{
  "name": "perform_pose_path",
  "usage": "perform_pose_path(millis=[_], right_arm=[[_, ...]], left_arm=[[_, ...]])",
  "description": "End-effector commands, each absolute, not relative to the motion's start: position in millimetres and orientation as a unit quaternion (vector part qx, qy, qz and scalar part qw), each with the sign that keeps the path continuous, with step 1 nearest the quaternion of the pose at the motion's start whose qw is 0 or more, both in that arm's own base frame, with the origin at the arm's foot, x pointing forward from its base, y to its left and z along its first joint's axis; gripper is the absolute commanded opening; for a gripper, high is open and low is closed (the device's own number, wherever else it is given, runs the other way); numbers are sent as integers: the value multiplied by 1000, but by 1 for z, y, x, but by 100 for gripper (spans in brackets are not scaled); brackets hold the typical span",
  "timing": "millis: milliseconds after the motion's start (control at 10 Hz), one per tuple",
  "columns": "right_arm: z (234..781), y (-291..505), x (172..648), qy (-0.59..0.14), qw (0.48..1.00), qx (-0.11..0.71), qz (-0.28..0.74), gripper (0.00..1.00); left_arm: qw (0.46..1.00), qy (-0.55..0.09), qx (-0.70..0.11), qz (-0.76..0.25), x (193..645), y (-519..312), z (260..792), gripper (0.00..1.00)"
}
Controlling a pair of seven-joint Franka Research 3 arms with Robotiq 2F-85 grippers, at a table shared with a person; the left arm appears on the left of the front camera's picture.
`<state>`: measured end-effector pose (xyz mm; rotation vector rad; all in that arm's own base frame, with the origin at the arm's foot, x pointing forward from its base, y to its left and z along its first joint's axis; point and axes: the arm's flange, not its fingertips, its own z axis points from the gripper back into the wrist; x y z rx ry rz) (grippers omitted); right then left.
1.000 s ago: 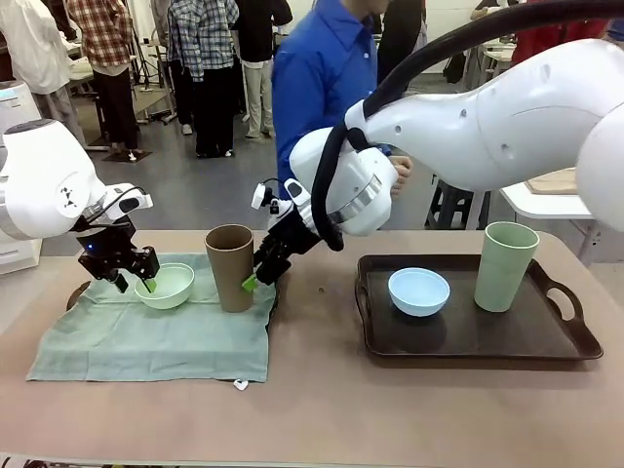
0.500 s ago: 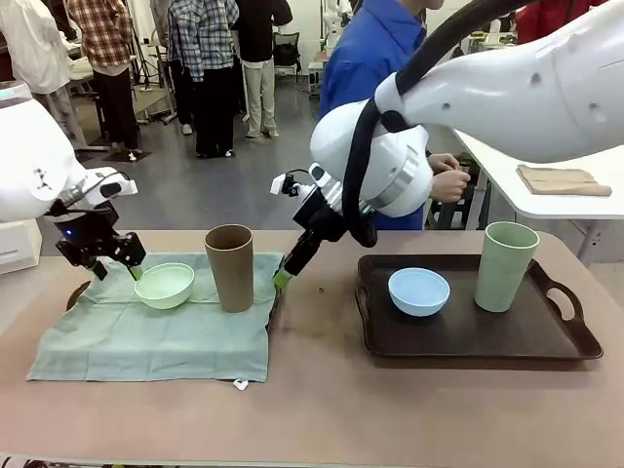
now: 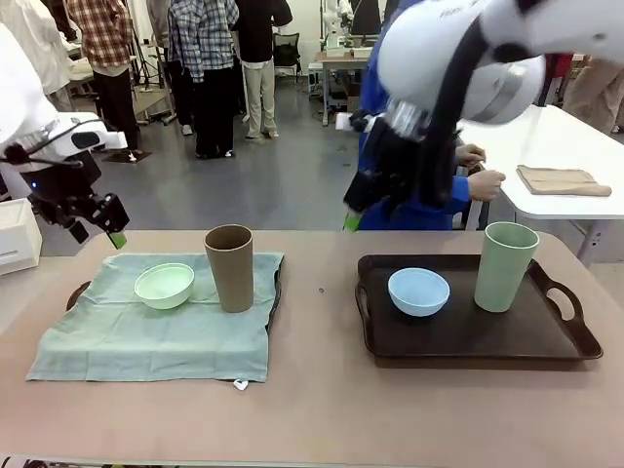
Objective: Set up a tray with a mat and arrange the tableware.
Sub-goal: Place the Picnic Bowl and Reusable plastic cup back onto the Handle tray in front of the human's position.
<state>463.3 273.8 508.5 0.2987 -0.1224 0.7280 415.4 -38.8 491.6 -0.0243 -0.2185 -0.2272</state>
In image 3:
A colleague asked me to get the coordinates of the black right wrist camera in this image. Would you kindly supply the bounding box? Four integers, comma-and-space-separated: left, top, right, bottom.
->
348, 108, 387, 134

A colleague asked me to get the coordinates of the dark brown handled tray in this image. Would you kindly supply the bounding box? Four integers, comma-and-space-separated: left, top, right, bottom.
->
65, 260, 284, 337
354, 253, 605, 362

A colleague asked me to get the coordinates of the beige cloth mat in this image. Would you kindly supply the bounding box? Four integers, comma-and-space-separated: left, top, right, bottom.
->
516, 164, 613, 198

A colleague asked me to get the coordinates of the pale green bowl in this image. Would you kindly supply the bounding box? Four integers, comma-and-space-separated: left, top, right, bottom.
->
134, 262, 196, 311

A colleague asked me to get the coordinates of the light green tall cup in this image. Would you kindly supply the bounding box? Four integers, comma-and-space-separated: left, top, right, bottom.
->
473, 221, 541, 313

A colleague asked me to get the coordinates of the teal cloth mat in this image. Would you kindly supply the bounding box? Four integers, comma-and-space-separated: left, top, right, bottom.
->
24, 252, 287, 391

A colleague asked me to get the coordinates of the brown tall cup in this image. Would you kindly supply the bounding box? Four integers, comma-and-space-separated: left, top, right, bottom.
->
203, 223, 255, 314

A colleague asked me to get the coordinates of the wooden background workbench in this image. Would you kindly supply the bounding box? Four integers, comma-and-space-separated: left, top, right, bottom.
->
307, 46, 379, 129

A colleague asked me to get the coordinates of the person's right forearm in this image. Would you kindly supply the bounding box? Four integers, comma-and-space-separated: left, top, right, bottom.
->
450, 175, 473, 215

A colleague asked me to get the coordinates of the white foam box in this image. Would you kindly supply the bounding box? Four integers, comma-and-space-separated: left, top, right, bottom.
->
0, 197, 43, 277

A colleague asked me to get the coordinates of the person in white coat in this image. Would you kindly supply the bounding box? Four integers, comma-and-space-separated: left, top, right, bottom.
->
0, 0, 75, 113

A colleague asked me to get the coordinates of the black office chair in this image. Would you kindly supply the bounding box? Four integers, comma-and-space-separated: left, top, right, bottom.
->
271, 31, 302, 78

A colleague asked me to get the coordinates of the person in red jacket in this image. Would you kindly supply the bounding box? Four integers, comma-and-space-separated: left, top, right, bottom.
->
545, 51, 624, 136

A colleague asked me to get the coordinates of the person in blue plaid shirt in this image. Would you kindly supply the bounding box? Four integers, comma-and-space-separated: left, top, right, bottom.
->
167, 0, 241, 160

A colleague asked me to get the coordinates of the black cable sleeve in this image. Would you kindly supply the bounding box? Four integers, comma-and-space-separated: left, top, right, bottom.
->
418, 19, 488, 206

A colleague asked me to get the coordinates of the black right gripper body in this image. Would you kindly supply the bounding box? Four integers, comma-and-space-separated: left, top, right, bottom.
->
343, 121, 425, 215

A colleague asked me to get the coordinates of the person's left hand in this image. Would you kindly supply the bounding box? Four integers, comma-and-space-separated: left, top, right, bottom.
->
455, 143, 487, 165

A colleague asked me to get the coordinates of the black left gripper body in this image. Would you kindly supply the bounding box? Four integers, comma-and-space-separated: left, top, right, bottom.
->
28, 191, 107, 226

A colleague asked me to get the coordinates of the person's right hand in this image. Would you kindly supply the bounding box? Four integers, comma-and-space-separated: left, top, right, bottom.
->
467, 170, 506, 203

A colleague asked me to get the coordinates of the person in black top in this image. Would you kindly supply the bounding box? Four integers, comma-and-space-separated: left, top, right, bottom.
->
233, 0, 294, 140

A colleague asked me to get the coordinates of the white side table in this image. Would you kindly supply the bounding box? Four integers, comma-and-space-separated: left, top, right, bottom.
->
457, 103, 624, 267

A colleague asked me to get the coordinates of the person in red plaid shirt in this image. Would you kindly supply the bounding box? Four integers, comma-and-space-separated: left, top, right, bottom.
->
65, 0, 143, 153

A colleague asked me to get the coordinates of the light blue bowl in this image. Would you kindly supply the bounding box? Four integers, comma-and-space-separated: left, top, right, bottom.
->
387, 266, 450, 318

